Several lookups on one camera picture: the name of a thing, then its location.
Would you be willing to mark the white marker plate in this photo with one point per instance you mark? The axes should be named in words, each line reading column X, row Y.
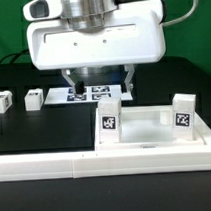
column 91, row 94

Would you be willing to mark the white square tabletop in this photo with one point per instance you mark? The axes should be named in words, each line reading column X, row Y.
column 146, row 127

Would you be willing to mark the white L-shaped fence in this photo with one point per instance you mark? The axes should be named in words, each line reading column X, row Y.
column 110, row 162

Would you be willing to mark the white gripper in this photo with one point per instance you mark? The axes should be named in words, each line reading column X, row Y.
column 64, row 34

